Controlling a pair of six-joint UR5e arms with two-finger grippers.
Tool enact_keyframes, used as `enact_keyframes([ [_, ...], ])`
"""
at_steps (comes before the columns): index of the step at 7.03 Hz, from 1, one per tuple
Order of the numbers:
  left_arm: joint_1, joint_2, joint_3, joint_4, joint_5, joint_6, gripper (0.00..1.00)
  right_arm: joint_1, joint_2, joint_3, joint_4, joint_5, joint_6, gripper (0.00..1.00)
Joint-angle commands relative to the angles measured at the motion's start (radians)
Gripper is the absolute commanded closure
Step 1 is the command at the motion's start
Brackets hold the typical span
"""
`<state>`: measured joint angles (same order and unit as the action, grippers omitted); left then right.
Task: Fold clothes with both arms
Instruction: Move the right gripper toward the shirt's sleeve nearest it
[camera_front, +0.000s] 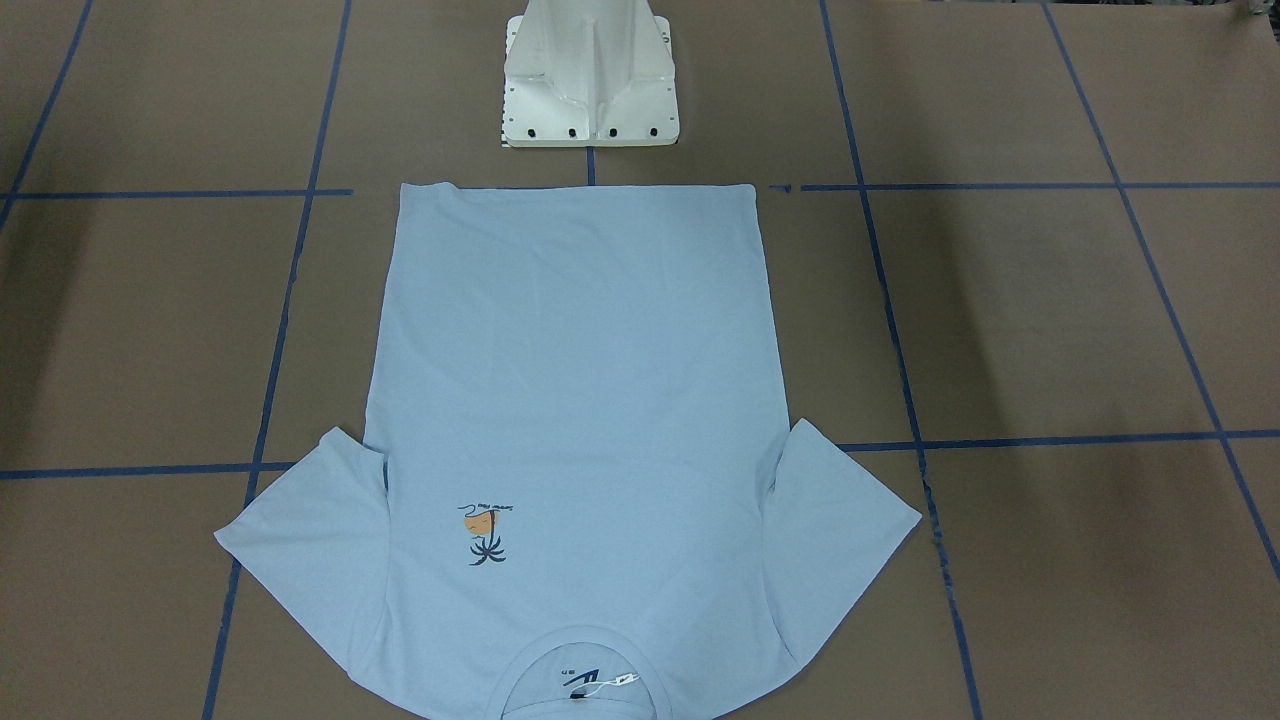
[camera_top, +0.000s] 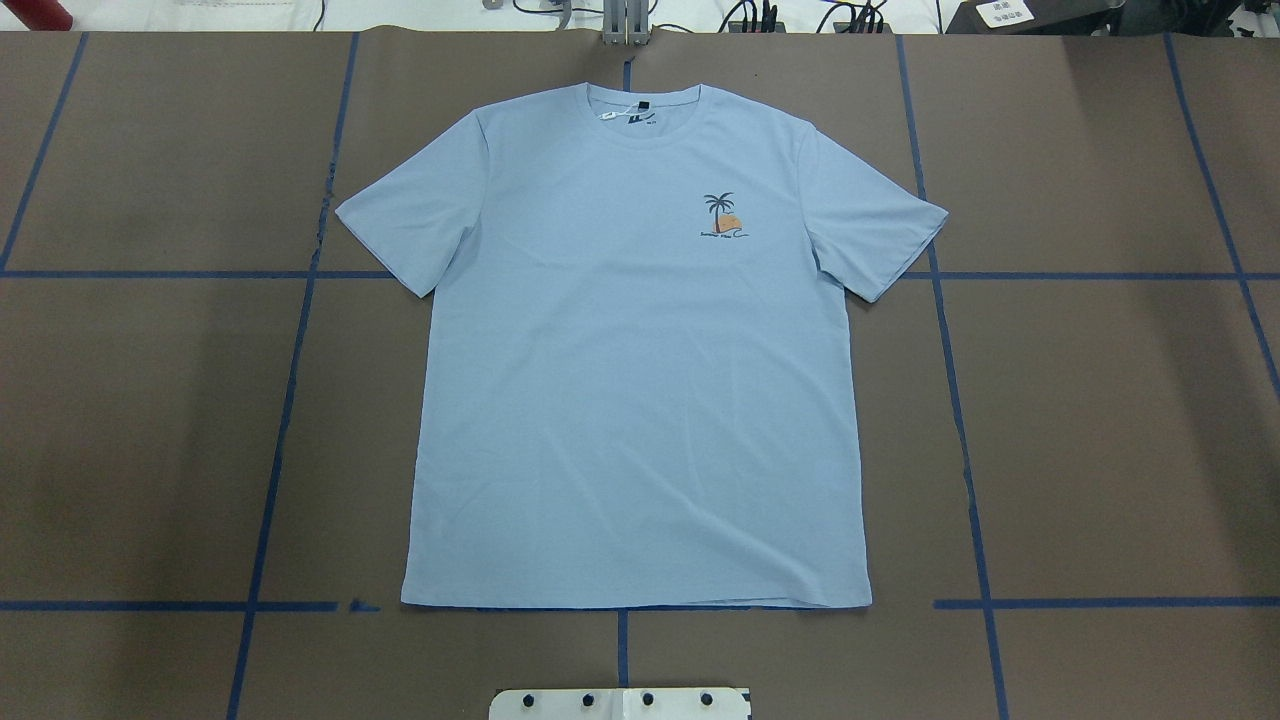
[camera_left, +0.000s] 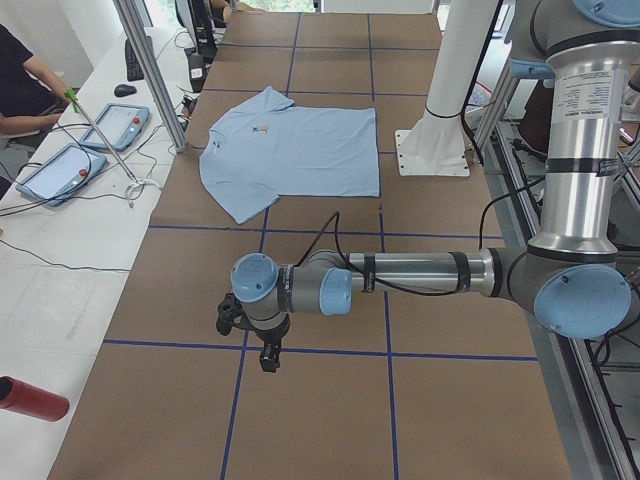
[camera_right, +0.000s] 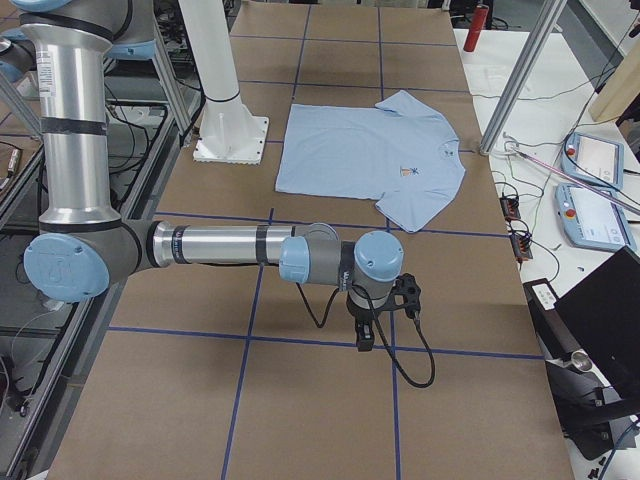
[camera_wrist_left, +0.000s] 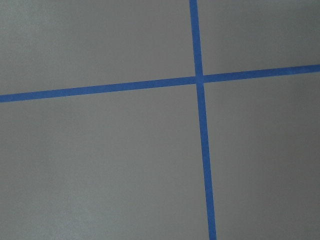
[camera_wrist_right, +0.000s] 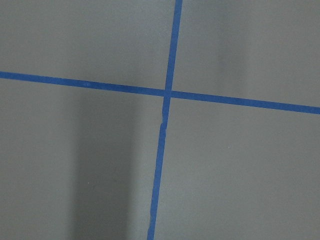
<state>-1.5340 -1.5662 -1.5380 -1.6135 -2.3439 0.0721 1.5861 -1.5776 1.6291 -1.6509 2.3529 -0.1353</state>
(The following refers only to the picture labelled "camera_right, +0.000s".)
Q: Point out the wooden board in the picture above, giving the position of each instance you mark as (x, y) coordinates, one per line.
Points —
(617, 19)

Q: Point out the teach pendant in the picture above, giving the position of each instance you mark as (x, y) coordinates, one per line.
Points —
(590, 221)
(593, 160)

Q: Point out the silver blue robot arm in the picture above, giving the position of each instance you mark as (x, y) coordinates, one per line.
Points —
(71, 40)

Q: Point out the light blue t-shirt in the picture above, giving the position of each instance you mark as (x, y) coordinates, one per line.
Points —
(400, 153)

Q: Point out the lower teach pendant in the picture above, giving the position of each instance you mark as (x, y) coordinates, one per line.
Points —
(590, 221)

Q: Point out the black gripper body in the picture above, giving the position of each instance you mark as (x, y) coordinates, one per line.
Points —
(361, 319)

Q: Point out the red cylinder bottle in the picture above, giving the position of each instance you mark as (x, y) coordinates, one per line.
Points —
(477, 25)

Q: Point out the upper teach pendant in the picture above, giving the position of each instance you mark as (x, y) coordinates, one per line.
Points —
(593, 160)

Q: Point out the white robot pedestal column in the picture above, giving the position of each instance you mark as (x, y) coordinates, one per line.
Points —
(228, 132)

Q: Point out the black laptop monitor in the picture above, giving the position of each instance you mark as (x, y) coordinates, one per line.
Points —
(602, 313)

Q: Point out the aluminium frame post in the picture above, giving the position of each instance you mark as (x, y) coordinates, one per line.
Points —
(533, 46)

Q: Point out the aluminium frame rack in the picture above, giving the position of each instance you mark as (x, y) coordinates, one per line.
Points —
(49, 281)

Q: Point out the lower orange circuit board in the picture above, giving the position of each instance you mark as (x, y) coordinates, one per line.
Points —
(521, 244)

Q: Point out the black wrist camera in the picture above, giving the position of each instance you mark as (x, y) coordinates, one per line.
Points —
(405, 295)

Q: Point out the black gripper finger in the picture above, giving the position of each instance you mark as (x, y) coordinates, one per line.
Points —
(364, 337)

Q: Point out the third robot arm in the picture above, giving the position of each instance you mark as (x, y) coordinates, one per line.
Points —
(18, 54)

